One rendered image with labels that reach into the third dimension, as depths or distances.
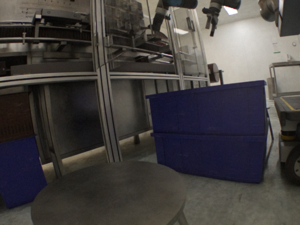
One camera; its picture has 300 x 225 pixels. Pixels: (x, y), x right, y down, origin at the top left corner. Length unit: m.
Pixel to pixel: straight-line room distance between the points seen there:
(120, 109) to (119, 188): 1.09
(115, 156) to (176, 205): 0.73
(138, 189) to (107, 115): 0.64
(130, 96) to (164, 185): 1.21
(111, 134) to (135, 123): 0.59
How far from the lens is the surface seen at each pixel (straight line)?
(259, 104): 0.66
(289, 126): 0.81
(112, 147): 0.92
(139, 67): 1.22
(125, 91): 1.41
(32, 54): 1.15
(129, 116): 1.42
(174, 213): 0.24
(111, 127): 0.91
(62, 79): 0.80
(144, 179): 0.33
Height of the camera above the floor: 0.41
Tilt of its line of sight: 5 degrees down
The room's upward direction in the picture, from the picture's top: 8 degrees counter-clockwise
